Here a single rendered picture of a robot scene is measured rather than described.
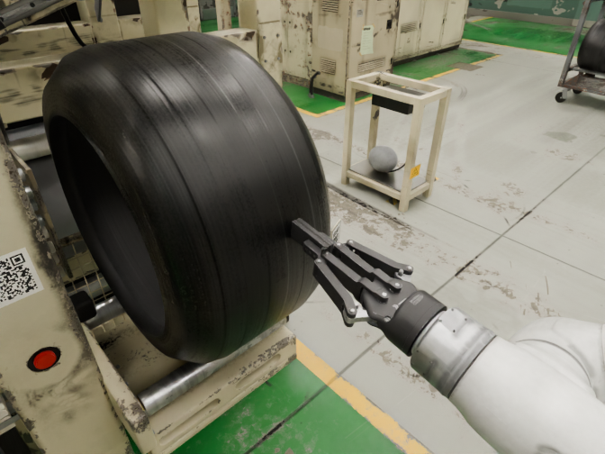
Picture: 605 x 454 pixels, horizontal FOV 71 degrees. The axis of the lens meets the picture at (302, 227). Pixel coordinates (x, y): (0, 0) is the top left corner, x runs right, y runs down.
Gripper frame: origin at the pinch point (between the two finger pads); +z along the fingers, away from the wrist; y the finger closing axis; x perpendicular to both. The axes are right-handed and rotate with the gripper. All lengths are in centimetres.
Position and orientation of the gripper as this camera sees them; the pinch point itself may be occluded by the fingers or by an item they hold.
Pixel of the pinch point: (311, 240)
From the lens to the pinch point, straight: 61.0
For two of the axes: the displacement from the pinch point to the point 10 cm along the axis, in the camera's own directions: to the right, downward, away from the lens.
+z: -6.8, -5.3, 5.2
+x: -1.0, 7.6, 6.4
